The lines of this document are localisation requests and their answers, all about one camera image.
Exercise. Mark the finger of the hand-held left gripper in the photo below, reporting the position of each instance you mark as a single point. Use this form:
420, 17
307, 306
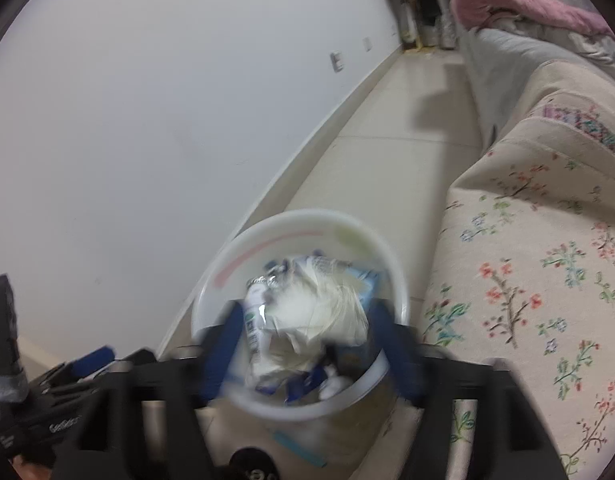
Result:
89, 360

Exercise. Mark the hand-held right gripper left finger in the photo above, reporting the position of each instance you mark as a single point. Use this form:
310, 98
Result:
222, 355

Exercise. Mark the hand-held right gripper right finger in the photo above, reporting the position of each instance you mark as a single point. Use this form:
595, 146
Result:
392, 355

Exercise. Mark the white printed drink bottle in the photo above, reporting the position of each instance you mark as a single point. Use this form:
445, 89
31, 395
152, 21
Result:
255, 325

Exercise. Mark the small white bottle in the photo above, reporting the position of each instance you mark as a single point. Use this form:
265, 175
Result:
332, 385

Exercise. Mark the light blue carton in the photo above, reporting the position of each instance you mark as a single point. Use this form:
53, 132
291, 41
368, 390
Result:
367, 285

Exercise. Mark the white tissue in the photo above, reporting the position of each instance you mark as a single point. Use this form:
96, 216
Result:
322, 310

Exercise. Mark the white patterned plastic bin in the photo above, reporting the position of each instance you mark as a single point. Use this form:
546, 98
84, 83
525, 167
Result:
287, 230

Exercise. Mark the clear plastic storage box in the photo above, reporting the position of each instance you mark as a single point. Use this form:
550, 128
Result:
337, 435

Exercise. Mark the floral printed blanket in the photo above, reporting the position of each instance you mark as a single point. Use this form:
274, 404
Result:
537, 235

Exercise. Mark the grey bed sheet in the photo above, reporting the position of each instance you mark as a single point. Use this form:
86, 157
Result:
497, 70

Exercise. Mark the pink grey quilt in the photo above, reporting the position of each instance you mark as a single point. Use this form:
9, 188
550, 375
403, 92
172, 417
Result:
487, 0

